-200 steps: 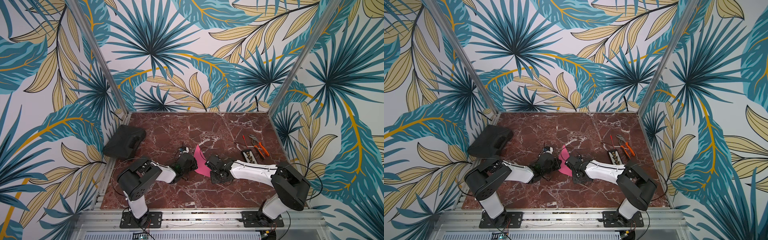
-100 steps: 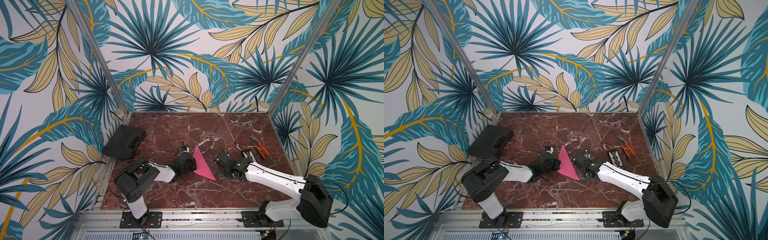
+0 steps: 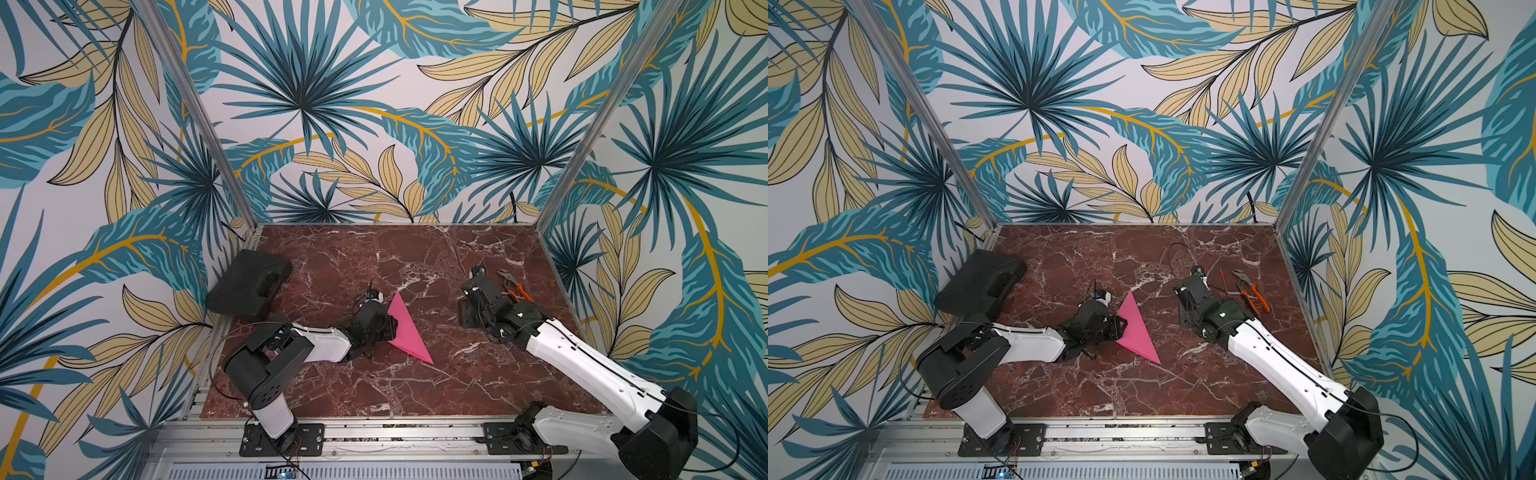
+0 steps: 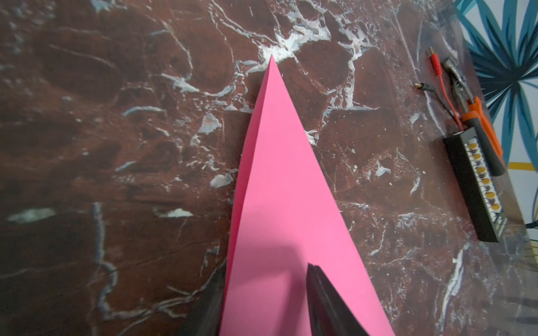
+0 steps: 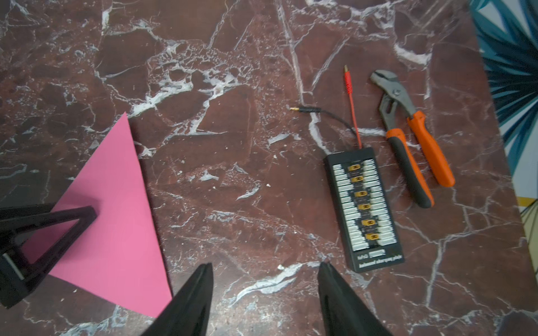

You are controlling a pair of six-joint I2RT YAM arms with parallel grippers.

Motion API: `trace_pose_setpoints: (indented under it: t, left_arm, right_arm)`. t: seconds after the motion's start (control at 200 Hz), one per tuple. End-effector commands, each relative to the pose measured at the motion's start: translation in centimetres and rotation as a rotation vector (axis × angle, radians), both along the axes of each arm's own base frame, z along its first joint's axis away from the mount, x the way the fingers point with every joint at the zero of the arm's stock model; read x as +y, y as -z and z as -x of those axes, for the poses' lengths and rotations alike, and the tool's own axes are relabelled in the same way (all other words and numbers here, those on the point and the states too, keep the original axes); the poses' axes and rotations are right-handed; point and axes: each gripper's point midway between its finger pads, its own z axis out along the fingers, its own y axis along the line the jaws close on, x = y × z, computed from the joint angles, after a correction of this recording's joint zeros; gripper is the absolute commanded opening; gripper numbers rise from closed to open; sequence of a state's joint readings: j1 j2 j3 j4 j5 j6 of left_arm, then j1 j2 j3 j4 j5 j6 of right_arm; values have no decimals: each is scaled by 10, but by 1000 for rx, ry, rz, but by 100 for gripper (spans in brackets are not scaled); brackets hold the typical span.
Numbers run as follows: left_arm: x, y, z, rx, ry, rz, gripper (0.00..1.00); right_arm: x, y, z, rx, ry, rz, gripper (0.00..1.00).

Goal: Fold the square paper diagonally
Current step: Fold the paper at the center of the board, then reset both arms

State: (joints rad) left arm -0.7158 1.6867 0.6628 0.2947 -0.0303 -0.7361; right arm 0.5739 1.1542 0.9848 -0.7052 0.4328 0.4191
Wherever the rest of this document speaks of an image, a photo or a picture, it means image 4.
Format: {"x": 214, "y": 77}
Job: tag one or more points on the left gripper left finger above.
{"x": 205, "y": 316}

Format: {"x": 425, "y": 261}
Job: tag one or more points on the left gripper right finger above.
{"x": 328, "y": 313}

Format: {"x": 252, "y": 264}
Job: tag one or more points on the pink square paper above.
{"x": 284, "y": 220}

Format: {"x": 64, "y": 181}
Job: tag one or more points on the black connector strip box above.
{"x": 468, "y": 161}

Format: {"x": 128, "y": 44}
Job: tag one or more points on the black test probe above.
{"x": 427, "y": 88}

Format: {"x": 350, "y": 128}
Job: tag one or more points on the red test probe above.
{"x": 443, "y": 96}

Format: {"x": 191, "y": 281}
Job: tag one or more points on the orange handled pliers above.
{"x": 473, "y": 115}

